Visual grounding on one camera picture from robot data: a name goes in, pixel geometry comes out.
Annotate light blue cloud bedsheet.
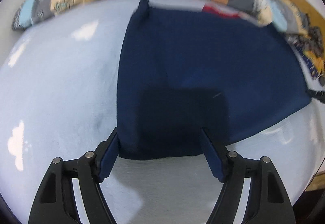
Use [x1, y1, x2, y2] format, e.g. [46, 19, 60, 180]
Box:
[1, 0, 222, 223]

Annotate yellow blue star pillow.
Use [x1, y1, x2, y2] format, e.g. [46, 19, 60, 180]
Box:
[287, 35, 324, 88]

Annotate navy blue jacket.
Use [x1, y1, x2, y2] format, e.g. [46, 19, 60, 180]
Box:
[117, 0, 311, 160]

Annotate grey patterned crumpled garment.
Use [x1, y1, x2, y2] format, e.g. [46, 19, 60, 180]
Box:
[286, 2, 324, 58]

